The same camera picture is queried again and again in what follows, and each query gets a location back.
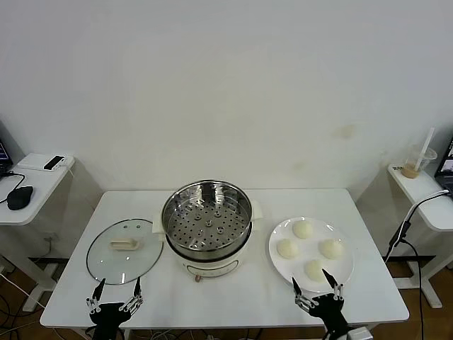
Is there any white steamed baozi bun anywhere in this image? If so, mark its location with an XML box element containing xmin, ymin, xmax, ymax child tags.
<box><xmin>319</xmin><ymin>239</ymin><xmax>345</xmax><ymax>260</ymax></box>
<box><xmin>276</xmin><ymin>239</ymin><xmax>299</xmax><ymax>259</ymax></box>
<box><xmin>304</xmin><ymin>259</ymin><xmax>328</xmax><ymax>283</ymax></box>
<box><xmin>292</xmin><ymin>221</ymin><xmax>315</xmax><ymax>241</ymax></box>

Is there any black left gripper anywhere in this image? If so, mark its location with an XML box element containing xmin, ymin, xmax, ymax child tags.
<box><xmin>86</xmin><ymin>277</ymin><xmax>144</xmax><ymax>340</ymax></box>

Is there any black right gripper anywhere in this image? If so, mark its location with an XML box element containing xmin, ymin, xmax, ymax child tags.
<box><xmin>291</xmin><ymin>268</ymin><xmax>351</xmax><ymax>340</ymax></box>

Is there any small black white device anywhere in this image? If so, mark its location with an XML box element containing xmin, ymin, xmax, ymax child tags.
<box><xmin>42</xmin><ymin>154</ymin><xmax>67</xmax><ymax>171</ymax></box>

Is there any white electric cooker pot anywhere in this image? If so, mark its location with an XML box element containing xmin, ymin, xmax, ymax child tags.
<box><xmin>151</xmin><ymin>198</ymin><xmax>265</xmax><ymax>284</ymax></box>

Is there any black computer mouse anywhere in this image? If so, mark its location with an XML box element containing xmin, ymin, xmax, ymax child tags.
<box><xmin>6</xmin><ymin>186</ymin><xmax>35</xmax><ymax>210</ymax></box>

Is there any white side table with cup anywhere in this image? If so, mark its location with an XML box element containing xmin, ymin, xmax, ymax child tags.
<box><xmin>386</xmin><ymin>162</ymin><xmax>453</xmax><ymax>308</ymax></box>

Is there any laptop beside black mouse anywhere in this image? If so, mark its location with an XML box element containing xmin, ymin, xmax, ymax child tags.
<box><xmin>0</xmin><ymin>120</ymin><xmax>14</xmax><ymax>178</ymax></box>

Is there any white side table with mouse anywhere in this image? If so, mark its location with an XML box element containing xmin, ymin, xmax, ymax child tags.
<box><xmin>0</xmin><ymin>152</ymin><xmax>76</xmax><ymax>312</ymax></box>

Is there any round white plate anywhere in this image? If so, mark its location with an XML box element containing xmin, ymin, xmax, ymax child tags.
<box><xmin>268</xmin><ymin>216</ymin><xmax>355</xmax><ymax>293</ymax></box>

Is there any black mouse cable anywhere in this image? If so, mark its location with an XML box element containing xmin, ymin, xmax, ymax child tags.
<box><xmin>0</xmin><ymin>171</ymin><xmax>25</xmax><ymax>205</ymax></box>

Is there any laptop beside plastic cup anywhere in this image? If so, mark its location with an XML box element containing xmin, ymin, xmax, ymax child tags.
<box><xmin>433</xmin><ymin>132</ymin><xmax>453</xmax><ymax>198</ymax></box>

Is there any white laptop cable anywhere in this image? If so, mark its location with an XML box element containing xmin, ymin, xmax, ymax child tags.
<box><xmin>406</xmin><ymin>189</ymin><xmax>453</xmax><ymax>225</ymax></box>

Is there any black power adapter with cord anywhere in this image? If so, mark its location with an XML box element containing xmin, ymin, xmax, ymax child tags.
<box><xmin>384</xmin><ymin>219</ymin><xmax>428</xmax><ymax>340</ymax></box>

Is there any large white work table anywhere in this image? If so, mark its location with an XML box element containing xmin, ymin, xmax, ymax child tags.
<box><xmin>38</xmin><ymin>187</ymin><xmax>411</xmax><ymax>340</ymax></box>

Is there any clear plastic drink cup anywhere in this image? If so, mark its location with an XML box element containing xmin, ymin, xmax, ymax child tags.
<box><xmin>401</xmin><ymin>144</ymin><xmax>438</xmax><ymax>178</ymax></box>

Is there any flat white box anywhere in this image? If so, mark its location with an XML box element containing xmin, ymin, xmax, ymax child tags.
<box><xmin>16</xmin><ymin>154</ymin><xmax>74</xmax><ymax>171</ymax></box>

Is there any round glass pot lid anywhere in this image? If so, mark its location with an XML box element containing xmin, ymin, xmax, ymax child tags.
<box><xmin>86</xmin><ymin>218</ymin><xmax>164</xmax><ymax>286</ymax></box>

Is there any perforated steel steamer basket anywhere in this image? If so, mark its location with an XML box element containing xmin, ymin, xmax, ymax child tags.
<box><xmin>161</xmin><ymin>179</ymin><xmax>255</xmax><ymax>252</ymax></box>

